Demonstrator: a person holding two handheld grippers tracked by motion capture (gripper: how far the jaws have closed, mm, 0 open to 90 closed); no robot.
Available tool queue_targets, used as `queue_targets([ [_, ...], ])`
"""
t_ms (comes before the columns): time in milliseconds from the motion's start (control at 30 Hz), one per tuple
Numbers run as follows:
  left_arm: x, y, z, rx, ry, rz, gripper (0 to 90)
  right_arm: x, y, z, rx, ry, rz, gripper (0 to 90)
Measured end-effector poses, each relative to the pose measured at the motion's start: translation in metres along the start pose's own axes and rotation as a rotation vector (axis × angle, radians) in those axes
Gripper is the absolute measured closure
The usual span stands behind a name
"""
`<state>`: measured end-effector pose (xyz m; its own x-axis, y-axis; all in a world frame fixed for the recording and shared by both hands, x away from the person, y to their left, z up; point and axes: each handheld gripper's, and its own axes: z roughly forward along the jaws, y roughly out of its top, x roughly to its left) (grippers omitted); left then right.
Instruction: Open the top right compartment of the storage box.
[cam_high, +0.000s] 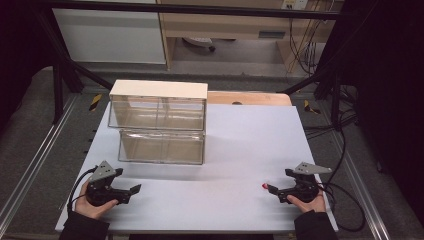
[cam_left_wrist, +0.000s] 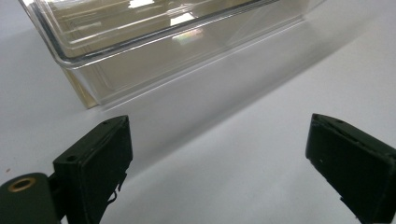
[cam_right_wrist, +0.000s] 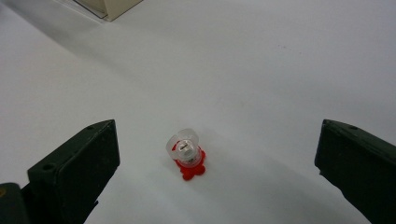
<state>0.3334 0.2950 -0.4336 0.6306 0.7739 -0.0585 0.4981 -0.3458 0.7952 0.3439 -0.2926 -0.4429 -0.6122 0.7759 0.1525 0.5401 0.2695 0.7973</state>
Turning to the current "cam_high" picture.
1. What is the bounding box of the clear plastic upper drawer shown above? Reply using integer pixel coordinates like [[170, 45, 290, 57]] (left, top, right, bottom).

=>
[[108, 94, 206, 132]]

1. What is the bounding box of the person's left hand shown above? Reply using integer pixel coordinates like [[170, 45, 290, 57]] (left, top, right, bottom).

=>
[[74, 179, 119, 221]]

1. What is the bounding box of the yellow black striped tape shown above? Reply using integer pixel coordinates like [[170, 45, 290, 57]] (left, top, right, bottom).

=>
[[303, 99, 322, 115], [88, 93, 103, 113]]

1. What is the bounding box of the bundle of hanging cables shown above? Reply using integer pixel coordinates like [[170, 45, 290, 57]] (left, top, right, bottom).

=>
[[287, 9, 329, 76]]

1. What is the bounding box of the clear drawer cabinet white top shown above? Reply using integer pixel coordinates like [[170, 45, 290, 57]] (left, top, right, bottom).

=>
[[107, 79, 209, 166]]

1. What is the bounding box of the black metal crossbar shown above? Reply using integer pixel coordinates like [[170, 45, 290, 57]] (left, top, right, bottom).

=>
[[36, 1, 348, 21]]

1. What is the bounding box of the aluminium rail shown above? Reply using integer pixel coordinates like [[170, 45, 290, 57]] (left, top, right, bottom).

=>
[[328, 129, 392, 240], [0, 94, 82, 228]]

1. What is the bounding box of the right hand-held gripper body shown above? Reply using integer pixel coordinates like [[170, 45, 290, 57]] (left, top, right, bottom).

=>
[[277, 161, 334, 205]]

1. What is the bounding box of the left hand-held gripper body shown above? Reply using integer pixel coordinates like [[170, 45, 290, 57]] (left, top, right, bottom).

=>
[[86, 160, 133, 207]]

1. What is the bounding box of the clear plastic lower drawer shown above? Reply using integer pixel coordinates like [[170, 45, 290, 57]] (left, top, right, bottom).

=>
[[117, 129, 206, 166]]

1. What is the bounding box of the clear plastic drawer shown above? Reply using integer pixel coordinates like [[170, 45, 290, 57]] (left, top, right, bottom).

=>
[[117, 129, 206, 166], [108, 94, 206, 132]]

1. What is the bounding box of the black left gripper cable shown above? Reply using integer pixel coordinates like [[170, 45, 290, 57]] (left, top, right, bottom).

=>
[[66, 165, 99, 215]]

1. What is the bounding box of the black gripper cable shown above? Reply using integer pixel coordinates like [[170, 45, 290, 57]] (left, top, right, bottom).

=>
[[318, 128, 366, 233], [66, 165, 99, 215]]

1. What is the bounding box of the black metal frame stand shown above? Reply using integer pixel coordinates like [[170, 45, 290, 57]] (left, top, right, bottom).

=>
[[33, 6, 114, 125], [281, 9, 359, 129]]

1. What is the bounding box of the wooden board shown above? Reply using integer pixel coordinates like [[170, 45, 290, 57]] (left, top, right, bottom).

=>
[[206, 91, 293, 107]]

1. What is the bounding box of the office chair base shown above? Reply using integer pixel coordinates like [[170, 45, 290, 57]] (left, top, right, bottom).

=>
[[182, 36, 217, 53]]

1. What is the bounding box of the light wooden desk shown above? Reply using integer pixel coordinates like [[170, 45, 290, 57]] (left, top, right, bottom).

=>
[[155, 0, 345, 74]]

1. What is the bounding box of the white power strip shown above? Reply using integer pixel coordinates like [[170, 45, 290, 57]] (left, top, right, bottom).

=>
[[281, 0, 310, 11]]

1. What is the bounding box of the person's right hand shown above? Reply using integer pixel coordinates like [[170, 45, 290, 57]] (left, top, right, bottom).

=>
[[286, 190, 327, 214]]

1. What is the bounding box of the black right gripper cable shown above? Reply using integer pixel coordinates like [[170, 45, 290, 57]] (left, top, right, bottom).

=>
[[318, 128, 366, 233]]

